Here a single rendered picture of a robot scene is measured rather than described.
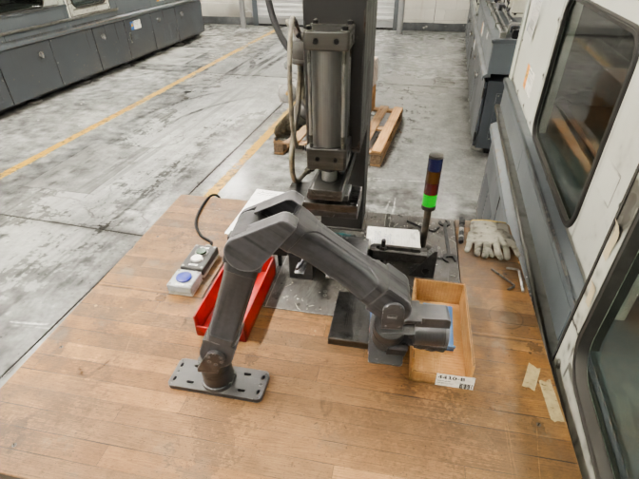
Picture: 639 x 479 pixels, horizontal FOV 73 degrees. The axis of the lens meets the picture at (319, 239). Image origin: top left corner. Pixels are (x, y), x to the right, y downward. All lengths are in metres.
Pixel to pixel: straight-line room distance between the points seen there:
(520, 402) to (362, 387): 0.31
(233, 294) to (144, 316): 0.45
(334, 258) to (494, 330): 0.55
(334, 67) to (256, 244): 0.43
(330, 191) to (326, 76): 0.25
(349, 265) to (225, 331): 0.27
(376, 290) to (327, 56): 0.47
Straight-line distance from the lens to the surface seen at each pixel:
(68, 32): 6.94
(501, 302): 1.19
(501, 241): 1.37
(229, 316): 0.78
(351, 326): 1.02
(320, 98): 0.94
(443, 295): 1.12
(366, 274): 0.68
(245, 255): 0.66
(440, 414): 0.93
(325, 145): 0.97
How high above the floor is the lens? 1.66
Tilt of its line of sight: 35 degrees down
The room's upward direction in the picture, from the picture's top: 1 degrees counter-clockwise
